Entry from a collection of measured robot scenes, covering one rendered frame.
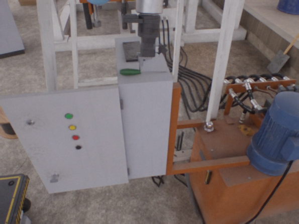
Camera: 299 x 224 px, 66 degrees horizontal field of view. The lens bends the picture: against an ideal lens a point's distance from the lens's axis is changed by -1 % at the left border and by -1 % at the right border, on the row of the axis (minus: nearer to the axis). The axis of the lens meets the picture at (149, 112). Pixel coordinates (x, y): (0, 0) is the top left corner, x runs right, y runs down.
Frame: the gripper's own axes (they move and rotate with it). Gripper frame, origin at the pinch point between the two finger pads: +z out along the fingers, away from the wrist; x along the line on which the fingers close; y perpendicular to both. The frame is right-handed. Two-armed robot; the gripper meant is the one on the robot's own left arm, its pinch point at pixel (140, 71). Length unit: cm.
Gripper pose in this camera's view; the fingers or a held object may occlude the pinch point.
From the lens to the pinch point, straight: 88.6
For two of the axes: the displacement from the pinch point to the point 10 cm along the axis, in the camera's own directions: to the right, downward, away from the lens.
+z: -0.4, 8.8, 4.7
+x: -1.5, -4.7, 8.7
